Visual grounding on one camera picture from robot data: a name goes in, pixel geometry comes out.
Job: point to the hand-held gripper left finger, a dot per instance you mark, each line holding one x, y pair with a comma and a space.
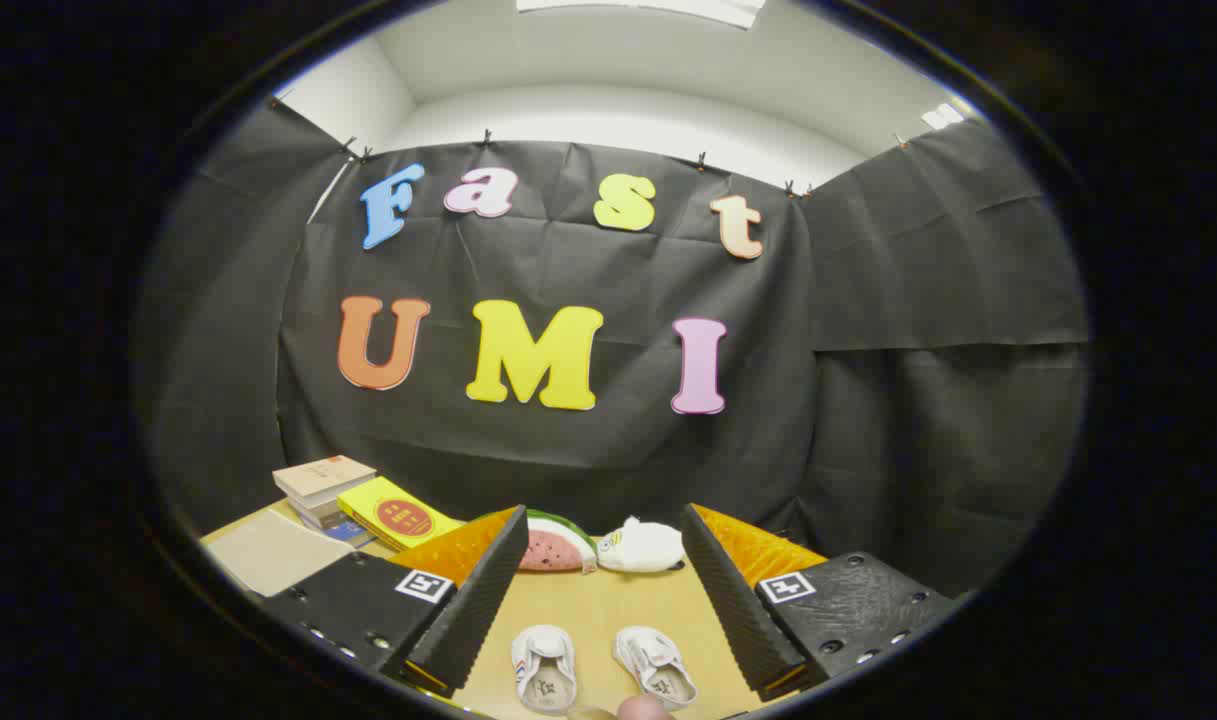
478, 600

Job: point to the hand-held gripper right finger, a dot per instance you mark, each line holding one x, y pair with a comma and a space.
733, 610

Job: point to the blue book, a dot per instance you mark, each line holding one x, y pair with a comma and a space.
350, 532

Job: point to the white plush toy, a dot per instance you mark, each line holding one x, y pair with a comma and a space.
643, 547

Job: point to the beige fabric storage box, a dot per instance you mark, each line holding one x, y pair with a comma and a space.
273, 550

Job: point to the watermelon slice plush toy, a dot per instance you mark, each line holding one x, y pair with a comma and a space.
558, 548

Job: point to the white canvas shoe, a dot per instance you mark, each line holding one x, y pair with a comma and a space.
543, 668
656, 668

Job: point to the yellow book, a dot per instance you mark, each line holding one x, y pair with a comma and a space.
398, 512

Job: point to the grey book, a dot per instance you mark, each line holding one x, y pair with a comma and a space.
316, 512

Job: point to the ceiling light panel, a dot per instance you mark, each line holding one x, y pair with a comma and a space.
648, 8

